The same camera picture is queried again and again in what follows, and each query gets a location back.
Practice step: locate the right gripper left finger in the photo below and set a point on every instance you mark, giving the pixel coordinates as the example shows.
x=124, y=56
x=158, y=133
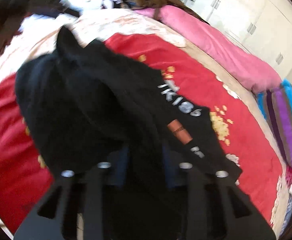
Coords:
x=78, y=204

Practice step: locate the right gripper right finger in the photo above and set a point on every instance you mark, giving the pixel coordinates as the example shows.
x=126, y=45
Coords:
x=210, y=206

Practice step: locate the black garment with orange patch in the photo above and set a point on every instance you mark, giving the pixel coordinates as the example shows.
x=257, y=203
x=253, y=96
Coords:
x=82, y=103

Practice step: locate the pile of clothes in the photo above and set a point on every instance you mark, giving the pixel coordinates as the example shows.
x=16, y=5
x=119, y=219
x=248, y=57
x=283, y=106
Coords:
x=118, y=4

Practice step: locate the red floral blanket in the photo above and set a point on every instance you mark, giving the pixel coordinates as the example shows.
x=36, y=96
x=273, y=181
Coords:
x=241, y=128

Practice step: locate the striped blue purple pillow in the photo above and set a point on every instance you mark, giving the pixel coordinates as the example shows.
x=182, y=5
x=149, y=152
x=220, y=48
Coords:
x=276, y=108

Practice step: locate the peach patterned blanket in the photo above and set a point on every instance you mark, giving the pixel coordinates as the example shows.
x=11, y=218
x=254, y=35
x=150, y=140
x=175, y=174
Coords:
x=39, y=33

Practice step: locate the pink duvet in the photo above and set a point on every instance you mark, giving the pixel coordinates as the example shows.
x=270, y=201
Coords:
x=252, y=73

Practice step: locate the brown fur-trimmed coat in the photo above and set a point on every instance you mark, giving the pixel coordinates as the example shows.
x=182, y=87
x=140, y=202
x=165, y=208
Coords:
x=157, y=4

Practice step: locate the white wardrobe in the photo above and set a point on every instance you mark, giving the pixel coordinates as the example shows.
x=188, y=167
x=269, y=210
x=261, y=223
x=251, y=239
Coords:
x=261, y=27

